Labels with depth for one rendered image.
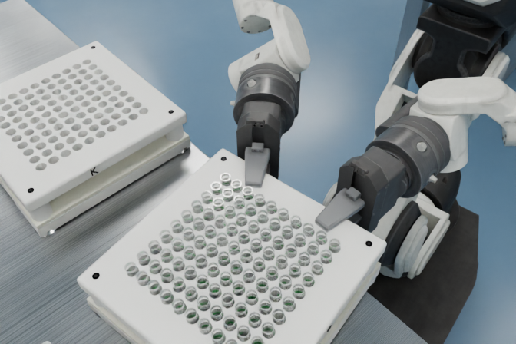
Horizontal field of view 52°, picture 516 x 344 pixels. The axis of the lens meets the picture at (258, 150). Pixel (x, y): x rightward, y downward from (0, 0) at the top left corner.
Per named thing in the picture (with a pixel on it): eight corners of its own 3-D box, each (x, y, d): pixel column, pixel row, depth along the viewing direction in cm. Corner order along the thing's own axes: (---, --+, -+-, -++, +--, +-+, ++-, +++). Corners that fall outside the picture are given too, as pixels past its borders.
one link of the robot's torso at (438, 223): (380, 203, 156) (388, 173, 146) (444, 238, 147) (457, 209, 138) (343, 250, 145) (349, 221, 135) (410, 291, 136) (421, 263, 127)
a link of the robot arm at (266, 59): (272, 64, 74) (279, 19, 81) (215, 96, 79) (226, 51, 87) (317, 115, 80) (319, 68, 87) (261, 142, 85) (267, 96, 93)
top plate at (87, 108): (99, 49, 89) (96, 38, 88) (188, 122, 77) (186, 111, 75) (-48, 116, 78) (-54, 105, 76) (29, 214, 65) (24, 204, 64)
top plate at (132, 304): (255, 437, 48) (255, 430, 46) (79, 287, 58) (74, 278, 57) (385, 251, 61) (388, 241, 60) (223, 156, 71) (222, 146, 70)
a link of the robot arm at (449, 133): (440, 201, 71) (484, 157, 76) (438, 134, 65) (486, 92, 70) (371, 173, 78) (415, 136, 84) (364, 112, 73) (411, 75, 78)
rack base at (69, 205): (105, 73, 93) (102, 61, 91) (191, 147, 80) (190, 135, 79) (-34, 140, 81) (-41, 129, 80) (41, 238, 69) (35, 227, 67)
